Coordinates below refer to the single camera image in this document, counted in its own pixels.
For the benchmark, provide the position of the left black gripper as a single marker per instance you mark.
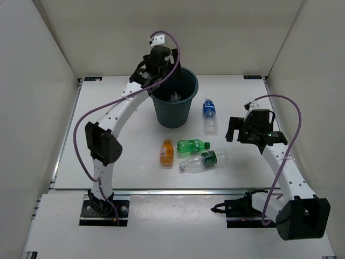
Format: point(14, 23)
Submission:
point(170, 67)

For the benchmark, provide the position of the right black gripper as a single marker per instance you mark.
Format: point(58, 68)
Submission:
point(236, 123)

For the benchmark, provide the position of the blue label water bottle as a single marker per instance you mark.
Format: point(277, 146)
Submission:
point(209, 118)

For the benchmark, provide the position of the black label clear bottle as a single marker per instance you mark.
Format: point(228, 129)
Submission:
point(174, 97)

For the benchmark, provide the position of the orange juice bottle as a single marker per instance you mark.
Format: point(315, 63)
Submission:
point(167, 154)

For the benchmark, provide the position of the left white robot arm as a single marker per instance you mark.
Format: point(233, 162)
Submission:
point(102, 135)

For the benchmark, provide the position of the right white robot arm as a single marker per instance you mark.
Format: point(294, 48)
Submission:
point(299, 214)

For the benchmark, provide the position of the dark green plastic bin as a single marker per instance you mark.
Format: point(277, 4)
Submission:
point(175, 115)

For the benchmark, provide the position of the green label clear bottle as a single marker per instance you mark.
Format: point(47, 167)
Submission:
point(205, 161)

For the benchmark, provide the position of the right black table label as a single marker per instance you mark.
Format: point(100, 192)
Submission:
point(252, 77)

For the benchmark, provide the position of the black table label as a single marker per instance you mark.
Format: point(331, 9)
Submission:
point(93, 79)
point(252, 77)

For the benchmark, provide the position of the green soda bottle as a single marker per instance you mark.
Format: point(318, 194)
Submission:
point(193, 146)

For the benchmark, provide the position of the left black table label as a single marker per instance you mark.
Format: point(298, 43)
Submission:
point(93, 79)

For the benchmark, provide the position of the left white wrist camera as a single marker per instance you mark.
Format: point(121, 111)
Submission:
point(157, 40)

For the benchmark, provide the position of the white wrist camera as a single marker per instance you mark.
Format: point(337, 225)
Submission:
point(157, 40)
point(251, 106)

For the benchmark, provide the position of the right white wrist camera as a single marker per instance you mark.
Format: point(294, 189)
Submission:
point(251, 106)

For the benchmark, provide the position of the aluminium table rail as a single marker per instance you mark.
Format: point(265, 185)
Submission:
point(184, 191)

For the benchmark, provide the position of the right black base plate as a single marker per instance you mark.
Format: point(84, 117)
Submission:
point(240, 215)

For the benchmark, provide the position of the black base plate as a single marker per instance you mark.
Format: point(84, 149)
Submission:
point(91, 215)
point(240, 215)

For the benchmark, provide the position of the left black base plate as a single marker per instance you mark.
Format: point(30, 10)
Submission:
point(91, 215)

